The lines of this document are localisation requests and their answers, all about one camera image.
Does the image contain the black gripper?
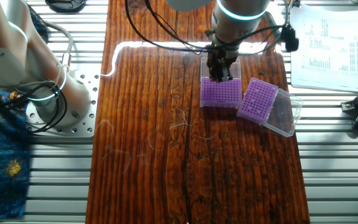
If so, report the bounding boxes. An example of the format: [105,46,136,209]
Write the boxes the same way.
[206,43,241,83]

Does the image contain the purple pipette tip rack box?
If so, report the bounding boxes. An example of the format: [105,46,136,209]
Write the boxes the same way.
[236,77,304,138]
[199,55,242,108]

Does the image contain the white printed paper sheet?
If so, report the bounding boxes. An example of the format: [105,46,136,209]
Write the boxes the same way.
[289,4,358,94]

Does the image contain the brown wooden board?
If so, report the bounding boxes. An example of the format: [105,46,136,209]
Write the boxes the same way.
[85,0,311,224]

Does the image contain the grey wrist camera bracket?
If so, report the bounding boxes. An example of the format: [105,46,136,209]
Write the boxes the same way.
[264,11,287,34]

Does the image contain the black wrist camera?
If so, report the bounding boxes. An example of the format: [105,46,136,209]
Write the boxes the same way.
[280,24,300,53]

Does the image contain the black camera cable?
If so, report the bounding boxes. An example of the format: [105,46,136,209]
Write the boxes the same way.
[124,0,213,54]

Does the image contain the grey cable with metal connector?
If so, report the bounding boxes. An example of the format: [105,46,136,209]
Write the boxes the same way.
[44,21,74,73]

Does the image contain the black looped cable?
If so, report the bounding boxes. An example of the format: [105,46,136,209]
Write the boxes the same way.
[0,79,69,135]

